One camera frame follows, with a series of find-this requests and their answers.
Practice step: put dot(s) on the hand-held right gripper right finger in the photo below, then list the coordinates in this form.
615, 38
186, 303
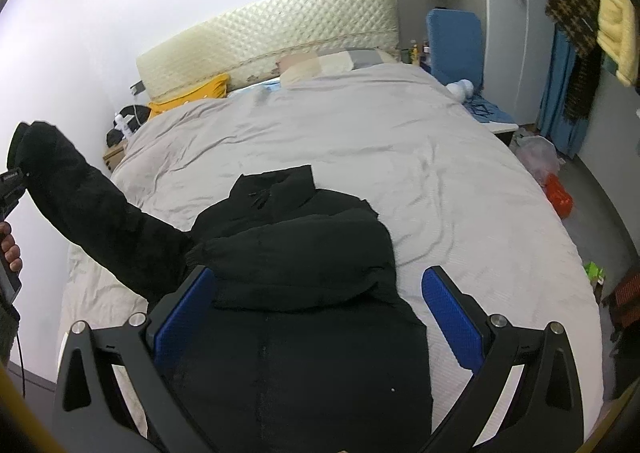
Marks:
450, 318

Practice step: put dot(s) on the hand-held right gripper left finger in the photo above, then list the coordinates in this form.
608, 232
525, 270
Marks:
182, 323

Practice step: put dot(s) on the black puffer jacket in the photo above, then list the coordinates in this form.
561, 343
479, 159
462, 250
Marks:
300, 258

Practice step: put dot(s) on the person's left forearm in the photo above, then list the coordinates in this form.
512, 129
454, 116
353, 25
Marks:
7, 333

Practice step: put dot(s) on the blue crumpled clothes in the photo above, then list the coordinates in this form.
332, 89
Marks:
487, 110

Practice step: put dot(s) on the person's left hand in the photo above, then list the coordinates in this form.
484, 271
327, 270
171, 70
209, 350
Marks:
10, 248

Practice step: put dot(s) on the cardboard box nightstand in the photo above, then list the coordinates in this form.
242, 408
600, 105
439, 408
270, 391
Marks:
114, 156

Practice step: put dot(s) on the white bottle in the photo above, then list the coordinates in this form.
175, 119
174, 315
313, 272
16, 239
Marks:
122, 128

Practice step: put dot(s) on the green packet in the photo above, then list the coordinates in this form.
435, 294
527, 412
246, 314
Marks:
594, 272

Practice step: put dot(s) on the black bag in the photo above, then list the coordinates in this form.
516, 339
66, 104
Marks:
142, 112

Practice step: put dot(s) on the bed with grey duvet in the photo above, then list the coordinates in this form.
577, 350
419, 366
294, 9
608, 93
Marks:
425, 158

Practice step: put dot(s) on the red bag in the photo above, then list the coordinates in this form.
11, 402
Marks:
560, 198

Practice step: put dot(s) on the red striped cloth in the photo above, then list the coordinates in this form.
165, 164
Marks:
625, 298

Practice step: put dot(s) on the translucent plastic bag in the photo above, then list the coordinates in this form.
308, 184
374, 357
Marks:
537, 155

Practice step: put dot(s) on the white side table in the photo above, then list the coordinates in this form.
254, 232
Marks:
505, 127

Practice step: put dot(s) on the yellow pillow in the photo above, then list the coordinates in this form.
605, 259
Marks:
195, 93

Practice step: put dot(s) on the white plush toy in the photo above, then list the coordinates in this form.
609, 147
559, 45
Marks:
460, 88

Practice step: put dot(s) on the blue hanging garment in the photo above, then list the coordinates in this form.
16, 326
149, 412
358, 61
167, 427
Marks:
555, 98

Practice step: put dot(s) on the light blue sheet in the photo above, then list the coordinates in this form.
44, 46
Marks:
255, 87

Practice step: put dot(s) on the yellow bottle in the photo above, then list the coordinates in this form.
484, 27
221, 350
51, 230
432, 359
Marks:
414, 53

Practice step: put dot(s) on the grey white pillow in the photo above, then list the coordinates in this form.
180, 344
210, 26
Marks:
372, 57

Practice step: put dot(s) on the blue folding chair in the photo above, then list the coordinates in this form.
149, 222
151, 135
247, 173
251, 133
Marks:
455, 43

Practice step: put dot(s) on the beige pink pillow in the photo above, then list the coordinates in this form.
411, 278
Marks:
305, 65

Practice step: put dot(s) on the grey white wardrobe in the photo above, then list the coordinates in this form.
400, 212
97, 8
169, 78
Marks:
500, 33

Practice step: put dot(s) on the cream quilted headboard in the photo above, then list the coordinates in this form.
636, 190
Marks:
275, 28

